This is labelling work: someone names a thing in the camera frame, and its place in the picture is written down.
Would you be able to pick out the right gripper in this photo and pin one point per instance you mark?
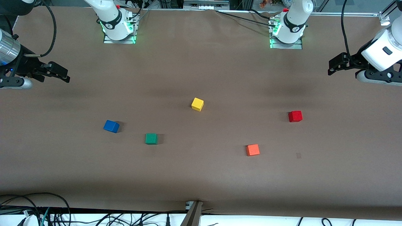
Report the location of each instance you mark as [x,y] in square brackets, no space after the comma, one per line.
[25,65]

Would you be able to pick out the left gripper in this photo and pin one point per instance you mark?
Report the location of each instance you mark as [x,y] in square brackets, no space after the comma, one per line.
[354,61]

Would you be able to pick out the red cube block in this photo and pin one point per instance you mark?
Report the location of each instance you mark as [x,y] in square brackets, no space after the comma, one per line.
[295,116]

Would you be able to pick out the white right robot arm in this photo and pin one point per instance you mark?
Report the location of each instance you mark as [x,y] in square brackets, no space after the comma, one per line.
[110,18]

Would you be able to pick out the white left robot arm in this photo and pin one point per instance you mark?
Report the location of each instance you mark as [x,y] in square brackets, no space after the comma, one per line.
[293,22]

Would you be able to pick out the blue cube block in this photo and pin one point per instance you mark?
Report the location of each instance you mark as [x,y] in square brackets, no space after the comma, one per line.
[111,126]

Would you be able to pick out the green cube block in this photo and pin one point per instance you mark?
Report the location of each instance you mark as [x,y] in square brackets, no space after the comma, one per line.
[151,138]

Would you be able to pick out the orange cube block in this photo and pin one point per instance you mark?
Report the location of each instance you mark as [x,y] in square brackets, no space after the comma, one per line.
[252,150]

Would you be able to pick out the yellow cube block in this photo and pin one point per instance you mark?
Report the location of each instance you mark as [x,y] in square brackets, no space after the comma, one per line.
[197,104]

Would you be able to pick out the aluminium diagonal strut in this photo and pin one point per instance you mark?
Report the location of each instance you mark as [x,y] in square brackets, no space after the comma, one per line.
[389,8]

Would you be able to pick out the grey power strip box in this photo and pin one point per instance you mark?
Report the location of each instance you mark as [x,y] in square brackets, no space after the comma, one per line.
[205,5]

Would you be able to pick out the aluminium frame rail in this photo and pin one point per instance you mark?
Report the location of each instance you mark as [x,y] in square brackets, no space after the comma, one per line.
[345,13]

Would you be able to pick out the aluminium corner bracket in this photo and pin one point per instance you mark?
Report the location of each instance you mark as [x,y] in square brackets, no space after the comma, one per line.
[384,19]

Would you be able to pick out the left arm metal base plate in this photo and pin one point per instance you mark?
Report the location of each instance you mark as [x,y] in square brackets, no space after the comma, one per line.
[295,46]

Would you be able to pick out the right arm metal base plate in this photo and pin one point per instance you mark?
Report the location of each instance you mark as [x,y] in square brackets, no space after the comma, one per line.
[119,41]

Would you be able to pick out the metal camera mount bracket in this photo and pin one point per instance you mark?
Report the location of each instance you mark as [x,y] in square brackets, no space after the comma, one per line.
[193,216]

